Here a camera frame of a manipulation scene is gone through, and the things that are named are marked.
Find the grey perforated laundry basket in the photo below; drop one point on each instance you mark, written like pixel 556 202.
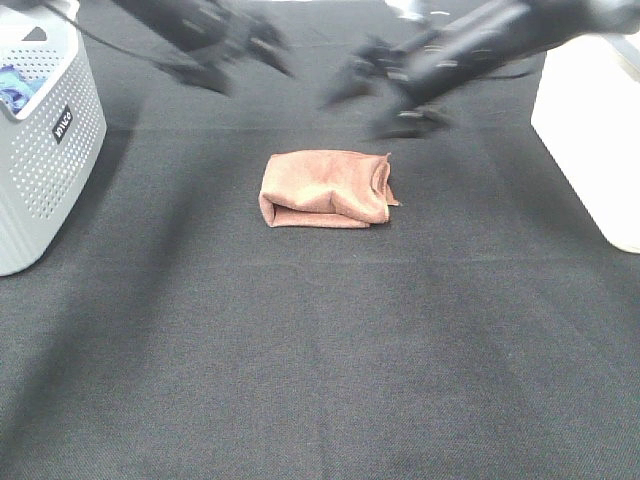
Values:
pixel 49 148

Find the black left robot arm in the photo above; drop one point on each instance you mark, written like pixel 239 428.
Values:
pixel 155 15

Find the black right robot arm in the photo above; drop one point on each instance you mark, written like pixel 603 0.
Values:
pixel 500 32

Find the blue cloth in basket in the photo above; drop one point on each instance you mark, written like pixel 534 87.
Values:
pixel 17 90

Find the brown microfiber towel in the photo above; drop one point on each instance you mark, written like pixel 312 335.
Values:
pixel 326 189

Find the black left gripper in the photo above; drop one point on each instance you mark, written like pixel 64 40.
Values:
pixel 209 40

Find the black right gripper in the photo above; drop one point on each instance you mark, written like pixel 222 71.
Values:
pixel 415 72

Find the white plastic basket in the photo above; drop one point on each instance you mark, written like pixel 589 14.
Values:
pixel 586 113

